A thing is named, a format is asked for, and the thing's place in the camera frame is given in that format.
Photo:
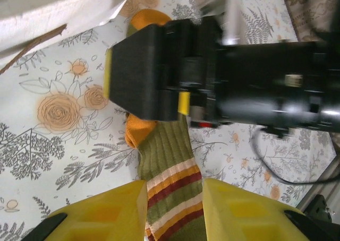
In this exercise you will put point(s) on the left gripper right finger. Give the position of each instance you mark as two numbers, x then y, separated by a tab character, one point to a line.
239	219

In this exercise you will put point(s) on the white divided organizer box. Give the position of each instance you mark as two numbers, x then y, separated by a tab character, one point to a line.
53	10

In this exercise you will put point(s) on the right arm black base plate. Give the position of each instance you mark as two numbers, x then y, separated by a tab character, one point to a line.
317	209

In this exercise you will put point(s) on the long aluminium frame rail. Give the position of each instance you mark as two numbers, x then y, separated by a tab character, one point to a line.
326	177

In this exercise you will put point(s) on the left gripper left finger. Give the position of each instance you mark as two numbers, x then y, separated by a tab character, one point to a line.
106	217

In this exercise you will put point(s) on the floral tablecloth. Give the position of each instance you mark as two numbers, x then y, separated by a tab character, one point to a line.
53	134

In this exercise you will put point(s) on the green striped sock orange toe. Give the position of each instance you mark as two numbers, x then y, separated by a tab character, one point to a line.
170	150

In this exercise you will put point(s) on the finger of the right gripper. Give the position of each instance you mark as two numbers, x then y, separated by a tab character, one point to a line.
132	71
183	103

